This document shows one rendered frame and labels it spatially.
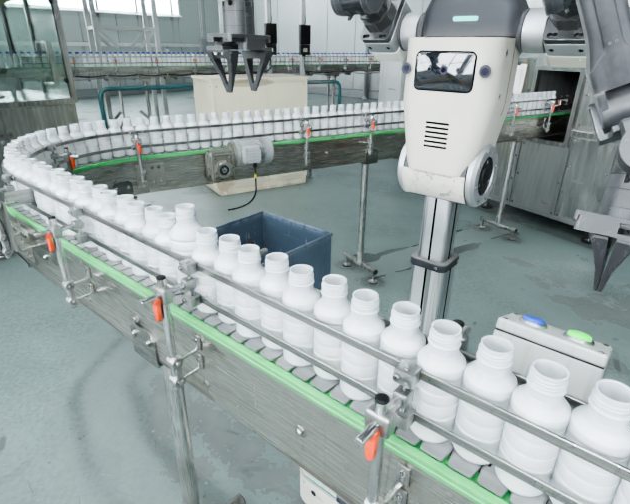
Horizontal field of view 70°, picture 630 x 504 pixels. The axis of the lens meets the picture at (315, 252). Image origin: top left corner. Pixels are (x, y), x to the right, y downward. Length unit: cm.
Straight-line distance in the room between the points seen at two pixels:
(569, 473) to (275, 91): 472
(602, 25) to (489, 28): 52
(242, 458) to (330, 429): 125
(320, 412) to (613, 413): 38
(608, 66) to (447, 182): 55
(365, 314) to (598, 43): 44
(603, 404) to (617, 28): 43
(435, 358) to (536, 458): 15
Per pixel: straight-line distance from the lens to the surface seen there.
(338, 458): 76
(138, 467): 203
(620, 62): 70
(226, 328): 86
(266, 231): 160
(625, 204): 70
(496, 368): 56
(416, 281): 132
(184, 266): 84
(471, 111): 111
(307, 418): 76
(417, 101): 116
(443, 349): 57
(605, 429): 56
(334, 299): 65
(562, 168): 436
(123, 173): 229
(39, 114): 597
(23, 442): 231
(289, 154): 258
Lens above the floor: 147
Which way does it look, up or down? 25 degrees down
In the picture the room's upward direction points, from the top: 1 degrees clockwise
